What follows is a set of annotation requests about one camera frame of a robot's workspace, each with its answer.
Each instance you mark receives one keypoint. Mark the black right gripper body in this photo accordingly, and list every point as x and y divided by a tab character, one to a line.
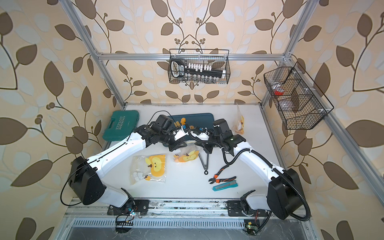
214	141

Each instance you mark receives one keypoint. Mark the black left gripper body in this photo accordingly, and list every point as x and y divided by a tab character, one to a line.
168	138

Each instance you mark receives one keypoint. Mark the clear resealable duck bag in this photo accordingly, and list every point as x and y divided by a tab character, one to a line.
239	124

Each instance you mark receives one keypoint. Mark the black tongs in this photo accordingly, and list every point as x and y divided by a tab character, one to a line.
208	149

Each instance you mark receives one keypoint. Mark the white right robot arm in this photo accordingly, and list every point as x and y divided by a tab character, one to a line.
284	192

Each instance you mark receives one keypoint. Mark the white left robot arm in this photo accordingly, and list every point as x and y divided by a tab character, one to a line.
86	175

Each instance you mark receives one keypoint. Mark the dark blue tray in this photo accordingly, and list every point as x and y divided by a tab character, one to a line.
198	121

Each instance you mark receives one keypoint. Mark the stack of duck bags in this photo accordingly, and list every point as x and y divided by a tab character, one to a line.
148	168

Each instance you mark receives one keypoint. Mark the green plastic tool case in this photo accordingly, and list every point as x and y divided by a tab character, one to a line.
121	125

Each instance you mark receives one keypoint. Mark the teal utility knife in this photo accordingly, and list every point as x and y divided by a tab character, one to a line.
224	186

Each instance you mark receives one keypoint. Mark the black socket set holder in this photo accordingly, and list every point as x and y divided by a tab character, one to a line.
180	69

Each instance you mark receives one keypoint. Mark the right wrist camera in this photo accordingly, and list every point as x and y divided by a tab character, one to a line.
198	135

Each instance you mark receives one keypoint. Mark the black wire basket back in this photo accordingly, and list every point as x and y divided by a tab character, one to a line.
219	58

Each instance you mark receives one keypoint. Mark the black wire basket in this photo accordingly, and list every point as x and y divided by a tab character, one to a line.
304	104
219	58

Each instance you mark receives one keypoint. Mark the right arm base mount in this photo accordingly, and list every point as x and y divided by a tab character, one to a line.
238	208

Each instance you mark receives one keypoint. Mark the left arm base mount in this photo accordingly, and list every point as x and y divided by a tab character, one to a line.
126	214

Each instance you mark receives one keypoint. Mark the black wire basket right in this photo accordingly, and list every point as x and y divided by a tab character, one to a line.
304	104

